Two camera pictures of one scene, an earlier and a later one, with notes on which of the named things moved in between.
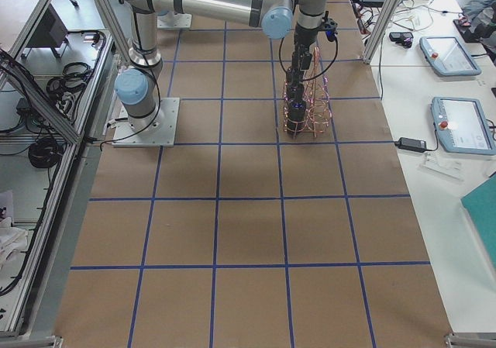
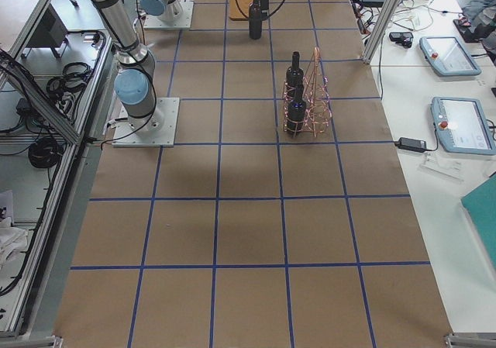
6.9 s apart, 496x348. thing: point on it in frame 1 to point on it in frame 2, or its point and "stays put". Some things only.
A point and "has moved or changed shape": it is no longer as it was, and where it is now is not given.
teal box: (481, 203) stays put
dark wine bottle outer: (296, 117) stays put
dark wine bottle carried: (294, 86) has moved or changed shape
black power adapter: (411, 144) stays put
